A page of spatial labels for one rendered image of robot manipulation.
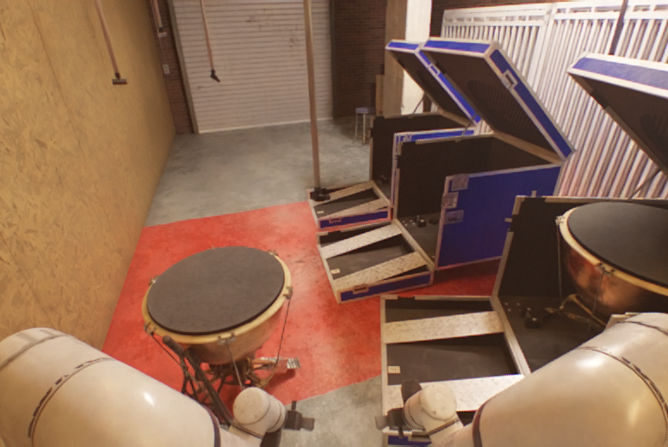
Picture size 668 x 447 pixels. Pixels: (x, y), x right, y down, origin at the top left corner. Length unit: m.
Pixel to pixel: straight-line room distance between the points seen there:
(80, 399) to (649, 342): 0.61
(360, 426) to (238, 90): 6.90
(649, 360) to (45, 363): 0.66
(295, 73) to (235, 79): 1.25
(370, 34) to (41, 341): 8.37
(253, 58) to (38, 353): 7.58
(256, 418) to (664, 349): 0.79
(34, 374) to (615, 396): 0.60
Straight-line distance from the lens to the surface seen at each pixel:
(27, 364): 0.53
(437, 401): 0.98
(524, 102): 2.71
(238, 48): 7.90
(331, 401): 2.27
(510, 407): 0.47
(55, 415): 0.47
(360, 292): 2.78
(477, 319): 2.61
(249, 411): 0.98
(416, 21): 5.26
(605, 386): 0.46
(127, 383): 0.46
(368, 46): 8.60
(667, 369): 0.52
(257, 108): 8.04
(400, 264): 2.99
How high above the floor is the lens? 1.89
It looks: 29 degrees down
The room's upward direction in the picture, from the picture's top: 2 degrees counter-clockwise
